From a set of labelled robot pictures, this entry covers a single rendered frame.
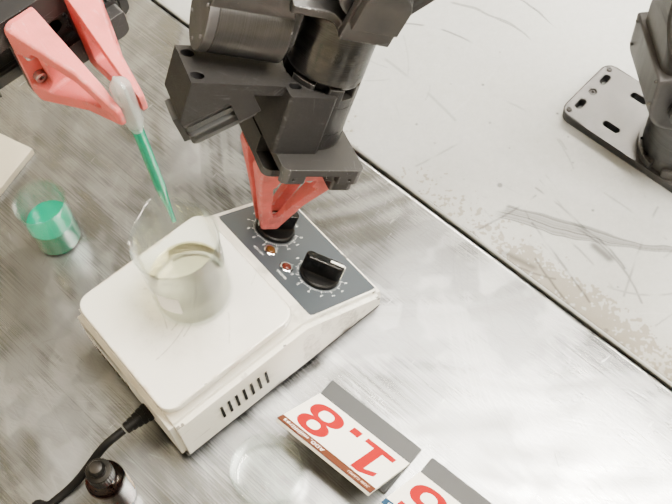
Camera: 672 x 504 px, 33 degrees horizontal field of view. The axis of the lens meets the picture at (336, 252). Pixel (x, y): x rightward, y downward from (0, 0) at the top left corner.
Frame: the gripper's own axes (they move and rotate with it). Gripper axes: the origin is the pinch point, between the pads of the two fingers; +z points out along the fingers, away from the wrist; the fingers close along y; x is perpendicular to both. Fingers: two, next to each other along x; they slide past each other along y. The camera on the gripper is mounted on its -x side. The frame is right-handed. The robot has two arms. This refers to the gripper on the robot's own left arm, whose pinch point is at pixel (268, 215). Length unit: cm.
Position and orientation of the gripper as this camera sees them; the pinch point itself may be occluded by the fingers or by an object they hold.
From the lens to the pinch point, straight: 90.7
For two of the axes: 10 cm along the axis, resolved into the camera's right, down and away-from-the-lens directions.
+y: 3.4, 7.0, -6.2
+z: -3.1, 7.1, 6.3
